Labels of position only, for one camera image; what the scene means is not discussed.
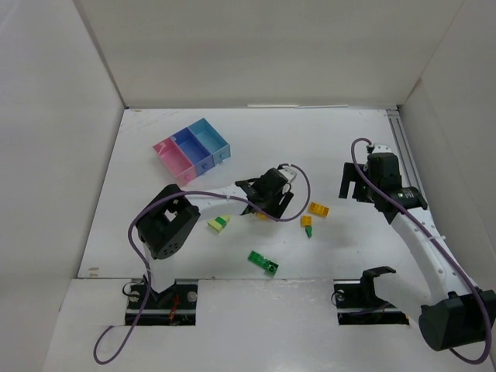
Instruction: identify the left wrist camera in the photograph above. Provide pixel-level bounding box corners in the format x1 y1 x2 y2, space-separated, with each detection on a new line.
277 164 297 184

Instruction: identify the large yellow lego brick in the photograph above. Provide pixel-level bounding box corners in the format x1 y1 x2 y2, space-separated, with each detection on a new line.
308 202 329 218

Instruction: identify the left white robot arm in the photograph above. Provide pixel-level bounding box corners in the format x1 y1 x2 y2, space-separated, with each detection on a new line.
136 167 296 308

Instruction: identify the light blue plastic bin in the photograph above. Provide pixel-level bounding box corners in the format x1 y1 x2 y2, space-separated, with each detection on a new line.
188 118 231 165

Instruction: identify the purple-blue plastic bin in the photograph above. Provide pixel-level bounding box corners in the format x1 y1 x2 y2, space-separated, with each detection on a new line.
172 128 215 176

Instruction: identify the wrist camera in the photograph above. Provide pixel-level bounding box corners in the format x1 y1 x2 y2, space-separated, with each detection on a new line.
277 164 297 184
367 143 393 154

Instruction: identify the green flat lego plate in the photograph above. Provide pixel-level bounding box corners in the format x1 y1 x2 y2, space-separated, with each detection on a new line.
247 251 278 277

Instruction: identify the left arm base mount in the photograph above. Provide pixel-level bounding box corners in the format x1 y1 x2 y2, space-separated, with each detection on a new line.
122 277 198 326

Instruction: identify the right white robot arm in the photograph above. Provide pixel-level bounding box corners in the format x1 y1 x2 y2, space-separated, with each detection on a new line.
335 148 495 351

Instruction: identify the aluminium rail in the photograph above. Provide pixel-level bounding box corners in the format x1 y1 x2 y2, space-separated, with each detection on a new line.
386 108 423 192

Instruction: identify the small yellow lego brick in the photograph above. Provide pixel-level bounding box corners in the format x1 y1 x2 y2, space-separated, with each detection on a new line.
301 215 312 228

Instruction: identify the pale yellow green lego stack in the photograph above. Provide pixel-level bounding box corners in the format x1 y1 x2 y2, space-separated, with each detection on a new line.
207 215 230 233

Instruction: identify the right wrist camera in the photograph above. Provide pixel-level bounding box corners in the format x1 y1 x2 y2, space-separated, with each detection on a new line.
367 143 393 154

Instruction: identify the pink plastic bin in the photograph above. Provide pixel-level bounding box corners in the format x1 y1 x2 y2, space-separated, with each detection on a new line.
153 137 197 186

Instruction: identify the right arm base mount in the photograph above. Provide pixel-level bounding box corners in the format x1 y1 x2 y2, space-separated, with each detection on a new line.
331 279 409 326

